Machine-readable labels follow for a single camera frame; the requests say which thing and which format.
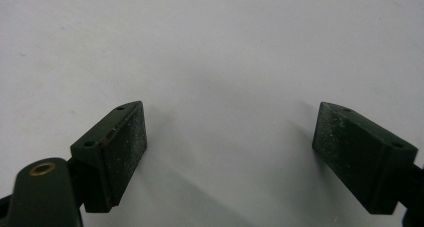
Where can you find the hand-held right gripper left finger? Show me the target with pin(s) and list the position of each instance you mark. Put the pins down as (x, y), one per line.
(113, 157)

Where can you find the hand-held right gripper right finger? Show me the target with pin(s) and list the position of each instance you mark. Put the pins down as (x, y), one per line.
(353, 153)

